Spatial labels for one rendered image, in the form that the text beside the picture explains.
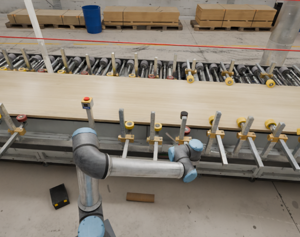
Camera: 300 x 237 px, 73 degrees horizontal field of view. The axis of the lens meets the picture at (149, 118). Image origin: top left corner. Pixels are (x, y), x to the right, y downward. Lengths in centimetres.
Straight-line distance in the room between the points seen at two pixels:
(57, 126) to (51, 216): 92
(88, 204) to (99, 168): 51
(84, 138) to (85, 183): 31
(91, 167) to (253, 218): 199
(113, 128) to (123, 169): 112
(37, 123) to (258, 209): 247
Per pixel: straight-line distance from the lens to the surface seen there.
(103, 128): 207
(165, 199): 241
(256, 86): 269
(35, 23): 265
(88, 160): 91
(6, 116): 209
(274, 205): 276
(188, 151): 127
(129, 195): 234
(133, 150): 188
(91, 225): 138
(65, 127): 222
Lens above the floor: 212
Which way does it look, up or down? 40 degrees down
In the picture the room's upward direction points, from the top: 2 degrees clockwise
